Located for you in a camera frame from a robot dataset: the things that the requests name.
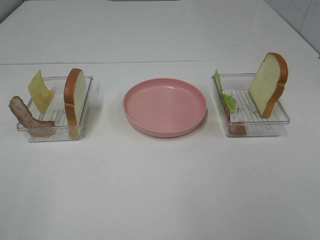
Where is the bread slice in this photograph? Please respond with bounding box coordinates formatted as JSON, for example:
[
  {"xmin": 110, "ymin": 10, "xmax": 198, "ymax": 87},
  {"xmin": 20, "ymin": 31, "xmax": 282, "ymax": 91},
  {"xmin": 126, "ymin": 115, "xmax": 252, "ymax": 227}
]
[
  {"xmin": 63, "ymin": 68, "xmax": 87, "ymax": 139},
  {"xmin": 248, "ymin": 52, "xmax": 289, "ymax": 118}
]

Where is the green lettuce leaf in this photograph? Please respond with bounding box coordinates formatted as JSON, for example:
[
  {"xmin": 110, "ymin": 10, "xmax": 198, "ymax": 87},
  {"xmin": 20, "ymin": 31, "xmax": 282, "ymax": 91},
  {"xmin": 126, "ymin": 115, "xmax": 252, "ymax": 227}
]
[{"xmin": 213, "ymin": 69, "xmax": 237, "ymax": 118}]

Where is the left clear plastic container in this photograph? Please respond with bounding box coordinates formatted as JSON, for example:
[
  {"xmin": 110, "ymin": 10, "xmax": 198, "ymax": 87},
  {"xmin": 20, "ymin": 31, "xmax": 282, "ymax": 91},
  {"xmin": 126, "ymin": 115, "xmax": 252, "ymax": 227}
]
[{"xmin": 16, "ymin": 75, "xmax": 96, "ymax": 142}]

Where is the wavy bacon strip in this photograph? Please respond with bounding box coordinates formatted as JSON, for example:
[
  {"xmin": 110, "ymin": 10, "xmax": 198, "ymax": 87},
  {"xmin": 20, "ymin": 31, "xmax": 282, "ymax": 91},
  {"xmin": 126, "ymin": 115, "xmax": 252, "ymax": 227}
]
[{"xmin": 8, "ymin": 96, "xmax": 56, "ymax": 138}]

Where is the yellow cheese slice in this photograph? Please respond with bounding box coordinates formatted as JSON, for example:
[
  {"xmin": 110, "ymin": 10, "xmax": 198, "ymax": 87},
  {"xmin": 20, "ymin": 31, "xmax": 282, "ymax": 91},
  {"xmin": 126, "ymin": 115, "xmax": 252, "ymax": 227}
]
[{"xmin": 28, "ymin": 69, "xmax": 55, "ymax": 114}]

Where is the clear plastic container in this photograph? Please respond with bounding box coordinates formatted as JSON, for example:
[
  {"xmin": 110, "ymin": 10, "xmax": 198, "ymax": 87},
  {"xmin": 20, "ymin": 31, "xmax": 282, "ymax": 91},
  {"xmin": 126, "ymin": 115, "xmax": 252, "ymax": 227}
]
[
  {"xmin": 16, "ymin": 75, "xmax": 96, "ymax": 142},
  {"xmin": 211, "ymin": 73, "xmax": 290, "ymax": 137}
]

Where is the pink round plate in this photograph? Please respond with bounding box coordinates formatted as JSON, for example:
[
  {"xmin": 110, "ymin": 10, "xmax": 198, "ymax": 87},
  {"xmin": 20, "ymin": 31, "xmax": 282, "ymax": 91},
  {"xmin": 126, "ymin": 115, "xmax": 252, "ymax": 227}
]
[{"xmin": 123, "ymin": 78, "xmax": 207, "ymax": 138}]

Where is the red ham slice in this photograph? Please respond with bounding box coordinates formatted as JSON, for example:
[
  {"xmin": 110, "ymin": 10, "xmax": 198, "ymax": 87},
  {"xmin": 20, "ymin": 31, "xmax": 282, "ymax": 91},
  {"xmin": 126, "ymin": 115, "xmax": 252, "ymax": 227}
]
[{"xmin": 224, "ymin": 106, "xmax": 247, "ymax": 137}]

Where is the right clear plastic container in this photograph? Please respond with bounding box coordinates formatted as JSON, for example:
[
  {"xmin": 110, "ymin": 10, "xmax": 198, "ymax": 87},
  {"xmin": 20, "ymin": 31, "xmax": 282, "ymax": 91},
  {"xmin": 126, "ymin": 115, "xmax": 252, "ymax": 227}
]
[{"xmin": 211, "ymin": 73, "xmax": 290, "ymax": 137}]

